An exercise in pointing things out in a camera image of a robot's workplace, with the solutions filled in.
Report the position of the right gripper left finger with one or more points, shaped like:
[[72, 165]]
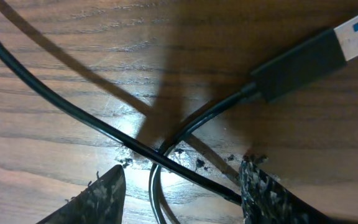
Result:
[[102, 202]]

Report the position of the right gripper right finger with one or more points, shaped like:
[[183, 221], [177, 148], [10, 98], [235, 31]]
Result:
[[264, 200]]

